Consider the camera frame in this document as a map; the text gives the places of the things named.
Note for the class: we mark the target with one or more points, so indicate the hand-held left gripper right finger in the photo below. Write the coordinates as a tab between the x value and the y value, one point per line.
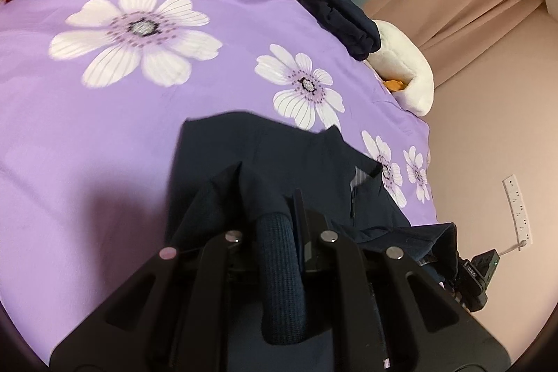
311	241

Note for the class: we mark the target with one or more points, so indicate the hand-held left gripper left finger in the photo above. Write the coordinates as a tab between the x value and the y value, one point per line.
218	258

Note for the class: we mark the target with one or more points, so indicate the navy blue jacket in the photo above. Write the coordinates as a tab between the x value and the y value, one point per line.
261	163

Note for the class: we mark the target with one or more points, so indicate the white power strip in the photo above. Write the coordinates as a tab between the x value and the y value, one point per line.
518	210

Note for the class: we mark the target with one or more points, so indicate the purple floral bed sheet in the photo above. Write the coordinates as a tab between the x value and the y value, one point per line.
87	128

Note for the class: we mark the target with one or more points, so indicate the white plush toy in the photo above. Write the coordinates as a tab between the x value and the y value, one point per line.
409	62

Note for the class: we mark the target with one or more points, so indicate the folded navy blue garment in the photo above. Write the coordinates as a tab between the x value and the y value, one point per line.
335	14

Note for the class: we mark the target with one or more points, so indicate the pinkish brown curtain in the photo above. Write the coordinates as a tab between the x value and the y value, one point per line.
471	6

